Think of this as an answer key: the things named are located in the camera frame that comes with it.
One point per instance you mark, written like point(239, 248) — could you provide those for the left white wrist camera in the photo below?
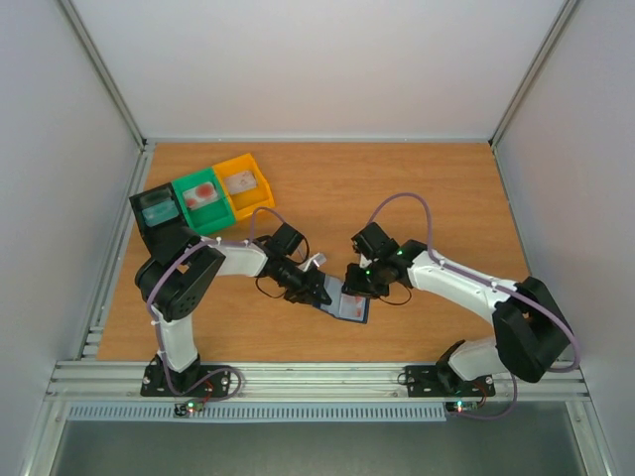
point(314, 261)

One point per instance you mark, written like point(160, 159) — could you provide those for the teal card in black bin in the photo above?
point(160, 213)

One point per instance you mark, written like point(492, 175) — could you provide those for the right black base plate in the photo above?
point(426, 381)

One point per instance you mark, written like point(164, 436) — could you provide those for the aluminium front rail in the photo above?
point(286, 382)

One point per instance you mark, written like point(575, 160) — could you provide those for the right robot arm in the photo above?
point(530, 331)

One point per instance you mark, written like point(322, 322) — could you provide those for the black plastic bin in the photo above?
point(167, 241)

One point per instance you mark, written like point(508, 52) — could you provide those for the grey slotted cable duct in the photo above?
point(260, 412)

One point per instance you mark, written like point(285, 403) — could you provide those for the red white card in bin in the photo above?
point(200, 195)

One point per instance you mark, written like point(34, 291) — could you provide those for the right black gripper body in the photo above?
point(364, 283)

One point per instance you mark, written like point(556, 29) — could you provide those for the card in yellow bin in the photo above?
point(241, 182)

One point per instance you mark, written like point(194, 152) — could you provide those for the green plastic bin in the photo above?
point(208, 219)

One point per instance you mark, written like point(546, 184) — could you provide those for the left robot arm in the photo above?
point(183, 266)

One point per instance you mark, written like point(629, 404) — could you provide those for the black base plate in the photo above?
point(196, 381)
point(426, 381)

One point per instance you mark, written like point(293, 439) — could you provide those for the blue card holder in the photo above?
point(343, 306)

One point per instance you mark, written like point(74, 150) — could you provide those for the yellow plastic bin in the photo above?
point(244, 204)

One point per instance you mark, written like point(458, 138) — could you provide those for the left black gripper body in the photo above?
point(299, 287)

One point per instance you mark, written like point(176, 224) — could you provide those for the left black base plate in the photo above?
point(196, 381)

